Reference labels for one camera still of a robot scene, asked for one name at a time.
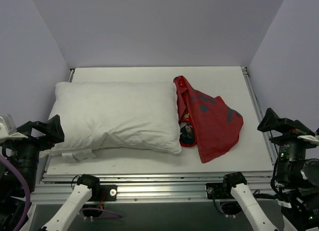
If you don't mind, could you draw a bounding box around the white pillow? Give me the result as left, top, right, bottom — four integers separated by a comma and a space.
40, 81, 182, 157

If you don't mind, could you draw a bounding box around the red printed pillowcase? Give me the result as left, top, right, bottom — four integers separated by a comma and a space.
173, 76, 244, 164

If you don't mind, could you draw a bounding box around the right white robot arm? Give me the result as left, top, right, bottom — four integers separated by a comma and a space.
221, 108, 319, 231

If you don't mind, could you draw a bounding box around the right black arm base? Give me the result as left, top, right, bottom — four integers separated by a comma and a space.
205, 183, 233, 200

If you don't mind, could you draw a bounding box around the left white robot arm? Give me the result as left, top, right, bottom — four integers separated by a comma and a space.
0, 114, 101, 231

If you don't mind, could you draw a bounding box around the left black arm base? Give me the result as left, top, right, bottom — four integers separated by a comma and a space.
90, 184, 118, 202

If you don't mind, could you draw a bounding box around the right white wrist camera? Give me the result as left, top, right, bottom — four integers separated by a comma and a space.
297, 135, 319, 145

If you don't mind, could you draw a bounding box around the aluminium mounting rail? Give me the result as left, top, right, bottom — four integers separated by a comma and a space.
29, 175, 282, 206

